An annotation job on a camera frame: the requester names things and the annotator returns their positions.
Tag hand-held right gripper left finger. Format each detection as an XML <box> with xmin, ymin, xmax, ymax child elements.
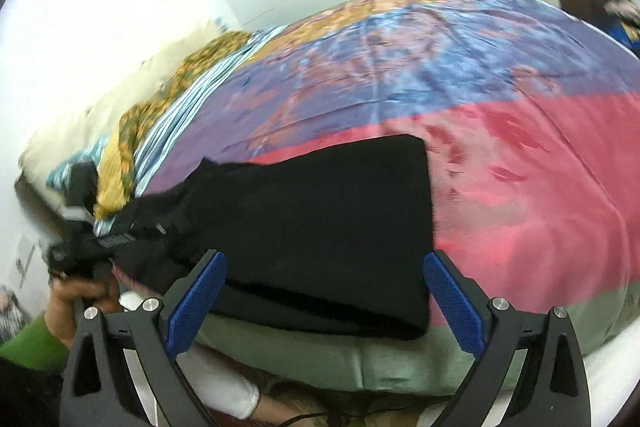
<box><xmin>60</xmin><ymin>249</ymin><xmax>228</xmax><ymax>427</ymax></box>

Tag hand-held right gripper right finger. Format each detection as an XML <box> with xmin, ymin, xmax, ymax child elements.
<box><xmin>424</xmin><ymin>251</ymin><xmax>592</xmax><ymax>427</ymax></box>

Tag black pants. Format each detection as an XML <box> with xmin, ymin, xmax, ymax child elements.
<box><xmin>107</xmin><ymin>134</ymin><xmax>439</xmax><ymax>341</ymax></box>

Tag person's left forearm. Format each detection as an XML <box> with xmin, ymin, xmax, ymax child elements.
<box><xmin>0</xmin><ymin>307</ymin><xmax>72</xmax><ymax>427</ymax></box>

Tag person's left hand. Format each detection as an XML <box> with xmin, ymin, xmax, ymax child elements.
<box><xmin>46</xmin><ymin>268</ymin><xmax>123</xmax><ymax>351</ymax></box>

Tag mustard dotted cloth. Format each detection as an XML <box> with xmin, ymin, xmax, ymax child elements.
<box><xmin>92</xmin><ymin>127</ymin><xmax>147</xmax><ymax>219</ymax></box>

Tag grey patterned cloth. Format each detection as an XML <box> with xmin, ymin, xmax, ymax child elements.
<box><xmin>0</xmin><ymin>286</ymin><xmax>27</xmax><ymax>343</ymax></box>

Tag cream pillow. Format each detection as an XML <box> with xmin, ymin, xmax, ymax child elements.
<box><xmin>17</xmin><ymin>19</ymin><xmax>226</xmax><ymax>188</ymax></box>

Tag blue striped bed sheet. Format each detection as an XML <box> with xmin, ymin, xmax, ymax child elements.
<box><xmin>92</xmin><ymin>27</ymin><xmax>286</xmax><ymax>228</ymax></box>

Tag colourful patchwork bedspread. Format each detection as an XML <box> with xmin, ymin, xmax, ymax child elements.
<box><xmin>135</xmin><ymin>0</ymin><xmax>640</xmax><ymax>401</ymax></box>

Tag green orange floral cloth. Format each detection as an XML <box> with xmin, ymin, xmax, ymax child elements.
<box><xmin>118</xmin><ymin>31</ymin><xmax>254</xmax><ymax>142</ymax></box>

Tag pile of colourful clothes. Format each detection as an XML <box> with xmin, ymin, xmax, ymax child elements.
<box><xmin>605</xmin><ymin>0</ymin><xmax>640</xmax><ymax>42</ymax></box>

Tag black cable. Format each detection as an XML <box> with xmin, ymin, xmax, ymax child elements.
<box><xmin>280</xmin><ymin>409</ymin><xmax>351</xmax><ymax>427</ymax></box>

